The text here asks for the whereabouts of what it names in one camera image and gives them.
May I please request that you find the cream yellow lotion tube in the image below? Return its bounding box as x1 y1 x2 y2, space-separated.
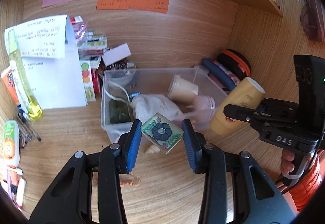
209 77 266 136

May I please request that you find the pink round compact case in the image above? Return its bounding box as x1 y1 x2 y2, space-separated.
186 95 216 131

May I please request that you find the flower pattern mahjong tile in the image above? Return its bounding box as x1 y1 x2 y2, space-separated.
141 113 184 154

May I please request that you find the right hand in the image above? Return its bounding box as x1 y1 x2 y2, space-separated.
280 149 295 174

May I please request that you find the blue patterned pouch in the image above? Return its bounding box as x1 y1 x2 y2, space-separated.
202 58 241 91

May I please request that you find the black orange round case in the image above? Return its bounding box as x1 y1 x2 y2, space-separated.
216 49 252 80

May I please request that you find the cream plastic cup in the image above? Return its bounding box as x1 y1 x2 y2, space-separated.
167 74 199 104

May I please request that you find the green orange white tube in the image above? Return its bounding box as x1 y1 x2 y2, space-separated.
3 119 20 167

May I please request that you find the yellow liquid tube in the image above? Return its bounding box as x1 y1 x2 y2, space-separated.
8 29 42 120

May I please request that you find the dark green small bottle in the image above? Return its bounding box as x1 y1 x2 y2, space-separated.
109 100 132 124

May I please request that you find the clear plastic storage bin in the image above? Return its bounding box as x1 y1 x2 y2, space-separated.
101 68 227 143

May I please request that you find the clear plastic bowl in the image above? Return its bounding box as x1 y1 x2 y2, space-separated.
107 69 137 87

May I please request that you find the fruit pattern card pack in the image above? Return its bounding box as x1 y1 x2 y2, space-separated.
79 60 96 102

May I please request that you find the white small cardboard box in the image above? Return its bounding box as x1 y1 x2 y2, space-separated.
102 43 131 67

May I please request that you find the stack of snack packets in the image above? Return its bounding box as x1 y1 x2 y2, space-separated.
70 16 107 69

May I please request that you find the white paper sheet stack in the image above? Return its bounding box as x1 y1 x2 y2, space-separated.
4 14 87 110

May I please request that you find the orange sticky note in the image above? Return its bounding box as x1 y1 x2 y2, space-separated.
96 0 170 14

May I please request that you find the white cloth drawstring bag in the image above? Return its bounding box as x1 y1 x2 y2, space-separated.
103 81 186 126

